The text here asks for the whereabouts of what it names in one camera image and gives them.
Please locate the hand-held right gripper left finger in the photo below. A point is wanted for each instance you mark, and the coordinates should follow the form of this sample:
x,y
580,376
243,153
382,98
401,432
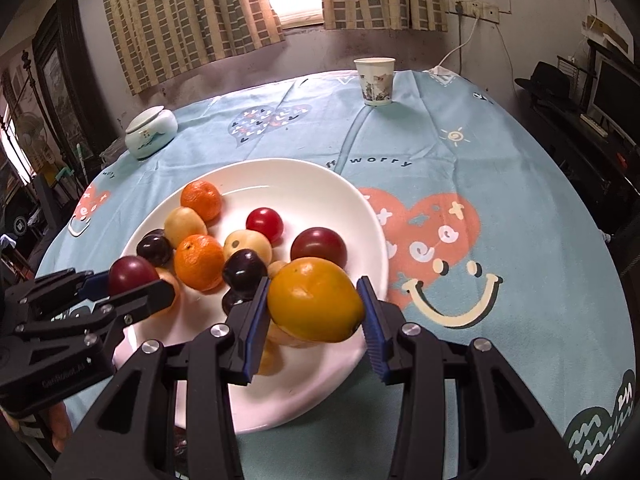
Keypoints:
x,y
255,330

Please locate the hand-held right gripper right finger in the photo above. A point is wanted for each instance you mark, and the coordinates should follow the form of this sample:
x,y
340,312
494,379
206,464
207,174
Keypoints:
x,y
372,330

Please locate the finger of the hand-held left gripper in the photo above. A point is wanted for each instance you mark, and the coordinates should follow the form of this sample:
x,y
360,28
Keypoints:
x,y
95,285
145,300

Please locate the dark red plum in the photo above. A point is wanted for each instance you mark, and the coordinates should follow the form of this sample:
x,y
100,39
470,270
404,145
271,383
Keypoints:
x,y
130,275
318,247

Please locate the yellow orange mango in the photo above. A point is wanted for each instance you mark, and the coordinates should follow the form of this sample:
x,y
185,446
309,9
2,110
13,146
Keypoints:
x,y
315,305

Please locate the white plate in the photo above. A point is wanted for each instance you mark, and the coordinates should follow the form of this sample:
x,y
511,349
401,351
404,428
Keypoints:
x,y
310,190

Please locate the person's left hand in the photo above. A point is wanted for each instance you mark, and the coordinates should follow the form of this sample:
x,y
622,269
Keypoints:
x,y
56,427

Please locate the pale orange peach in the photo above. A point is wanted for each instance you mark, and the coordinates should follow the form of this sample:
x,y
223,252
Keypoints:
x,y
170,285

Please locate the dark purple plum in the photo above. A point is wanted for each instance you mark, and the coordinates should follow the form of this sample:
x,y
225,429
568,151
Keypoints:
x,y
243,272
152,249
232,304

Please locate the small brown longan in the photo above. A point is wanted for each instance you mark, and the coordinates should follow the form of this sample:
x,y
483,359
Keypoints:
x,y
277,269

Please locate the orange tangerine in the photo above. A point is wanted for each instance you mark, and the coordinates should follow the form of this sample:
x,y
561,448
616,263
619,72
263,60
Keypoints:
x,y
198,262
200,200

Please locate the yellow plum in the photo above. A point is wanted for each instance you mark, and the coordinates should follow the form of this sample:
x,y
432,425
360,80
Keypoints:
x,y
185,225
247,246

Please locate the red cherry tomato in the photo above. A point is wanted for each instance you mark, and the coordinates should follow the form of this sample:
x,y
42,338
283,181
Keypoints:
x,y
264,224

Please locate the white ceramic lidded jar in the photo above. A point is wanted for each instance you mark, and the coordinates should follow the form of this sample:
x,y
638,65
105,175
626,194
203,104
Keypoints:
x,y
150,132

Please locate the standing fan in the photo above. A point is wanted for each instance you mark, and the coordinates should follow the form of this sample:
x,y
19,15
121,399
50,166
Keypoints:
x,y
29,135

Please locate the blue printed tablecloth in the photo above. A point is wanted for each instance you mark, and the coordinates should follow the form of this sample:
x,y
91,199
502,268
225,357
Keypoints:
x,y
475,160

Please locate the dark framed picture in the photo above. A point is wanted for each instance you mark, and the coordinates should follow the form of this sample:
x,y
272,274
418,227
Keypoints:
x,y
65,75

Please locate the printed paper cup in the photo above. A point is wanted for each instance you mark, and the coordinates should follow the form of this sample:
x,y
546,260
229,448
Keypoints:
x,y
375,82

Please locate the white power adapter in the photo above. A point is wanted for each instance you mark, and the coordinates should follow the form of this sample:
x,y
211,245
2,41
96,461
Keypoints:
x,y
441,76

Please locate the black computer desk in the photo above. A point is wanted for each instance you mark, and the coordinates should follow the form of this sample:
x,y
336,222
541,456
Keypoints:
x,y
575,150

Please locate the black hat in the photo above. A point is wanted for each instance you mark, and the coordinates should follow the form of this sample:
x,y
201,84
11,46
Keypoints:
x,y
547,85

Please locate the black computer monitor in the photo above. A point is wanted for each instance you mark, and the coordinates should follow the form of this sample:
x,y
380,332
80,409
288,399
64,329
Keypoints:
x,y
617,92

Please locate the yellow cardboard box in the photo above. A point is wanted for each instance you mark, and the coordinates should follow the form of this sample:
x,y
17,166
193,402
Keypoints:
x,y
605,32

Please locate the white wall socket strip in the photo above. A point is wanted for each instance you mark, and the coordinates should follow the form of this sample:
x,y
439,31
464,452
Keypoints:
x,y
472,10

